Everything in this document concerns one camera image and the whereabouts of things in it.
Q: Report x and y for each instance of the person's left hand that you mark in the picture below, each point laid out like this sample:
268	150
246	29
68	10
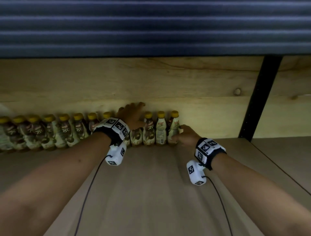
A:
131	116

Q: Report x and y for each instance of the person's right hand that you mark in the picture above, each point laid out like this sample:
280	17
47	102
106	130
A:
188	137

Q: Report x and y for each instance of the wooden shelf with black frame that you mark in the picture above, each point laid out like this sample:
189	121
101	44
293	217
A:
158	194

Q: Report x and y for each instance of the row of coffee bottles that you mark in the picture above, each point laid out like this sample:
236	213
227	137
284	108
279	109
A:
60	133

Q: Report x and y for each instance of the person's left forearm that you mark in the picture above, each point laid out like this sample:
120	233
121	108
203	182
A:
48	189

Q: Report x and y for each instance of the person's right forearm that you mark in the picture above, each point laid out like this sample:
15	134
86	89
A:
262	194

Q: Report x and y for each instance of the black marker wrist band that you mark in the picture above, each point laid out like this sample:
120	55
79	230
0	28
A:
113	128
209	150

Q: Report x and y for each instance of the grey roller shutter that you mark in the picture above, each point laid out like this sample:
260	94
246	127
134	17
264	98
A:
155	24

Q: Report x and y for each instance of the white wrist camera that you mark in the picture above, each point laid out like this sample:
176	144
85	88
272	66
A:
195	173
116	155

